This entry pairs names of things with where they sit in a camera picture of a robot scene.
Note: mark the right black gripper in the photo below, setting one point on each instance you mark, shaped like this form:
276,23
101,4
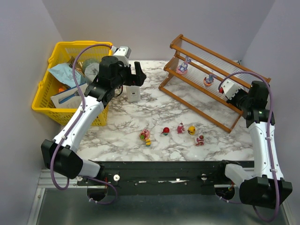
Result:
237,99

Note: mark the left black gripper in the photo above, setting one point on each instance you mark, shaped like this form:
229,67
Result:
132,75

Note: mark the purple bunny orange cup toy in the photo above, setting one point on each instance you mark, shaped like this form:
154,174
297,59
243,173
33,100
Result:
208,81

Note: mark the purple bunny pink base toy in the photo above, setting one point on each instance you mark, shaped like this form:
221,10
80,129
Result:
183,67

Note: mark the pink figure toy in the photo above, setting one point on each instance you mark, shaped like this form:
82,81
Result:
180,128

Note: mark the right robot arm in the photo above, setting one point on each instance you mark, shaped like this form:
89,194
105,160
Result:
266,187

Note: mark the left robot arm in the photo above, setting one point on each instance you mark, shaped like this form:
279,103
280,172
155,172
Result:
60,154

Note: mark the wooden tiered shelf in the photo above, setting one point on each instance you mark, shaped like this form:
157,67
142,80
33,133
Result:
189,89

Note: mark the white bottle black cap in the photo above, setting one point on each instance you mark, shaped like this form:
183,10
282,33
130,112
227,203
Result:
133,94

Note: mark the grey roll in basket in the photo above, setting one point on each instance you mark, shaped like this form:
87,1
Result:
91,72

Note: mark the red white figure toy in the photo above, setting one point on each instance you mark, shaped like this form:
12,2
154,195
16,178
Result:
199,140

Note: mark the yellow duck toy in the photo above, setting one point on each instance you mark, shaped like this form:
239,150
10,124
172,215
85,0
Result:
191,130

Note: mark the green round container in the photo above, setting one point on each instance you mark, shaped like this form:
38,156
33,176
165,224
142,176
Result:
88,62

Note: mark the red cap toy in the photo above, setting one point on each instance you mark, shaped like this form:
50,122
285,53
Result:
165,131

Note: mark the small yellow blue toy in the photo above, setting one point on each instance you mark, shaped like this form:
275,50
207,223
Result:
148,142

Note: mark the razor package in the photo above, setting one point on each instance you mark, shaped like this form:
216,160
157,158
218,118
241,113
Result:
68,99

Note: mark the blue pouch package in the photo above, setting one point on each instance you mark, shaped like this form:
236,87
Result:
64,74

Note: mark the yellow plastic basket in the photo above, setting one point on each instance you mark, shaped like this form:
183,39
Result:
49,86

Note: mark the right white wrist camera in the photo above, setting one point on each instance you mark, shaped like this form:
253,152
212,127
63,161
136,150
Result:
229,88

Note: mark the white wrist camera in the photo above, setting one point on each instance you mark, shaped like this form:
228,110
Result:
229,88
122,53

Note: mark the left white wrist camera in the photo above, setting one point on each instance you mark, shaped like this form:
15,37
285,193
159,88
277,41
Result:
122,53

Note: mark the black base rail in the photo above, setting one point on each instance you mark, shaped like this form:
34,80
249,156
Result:
166,177

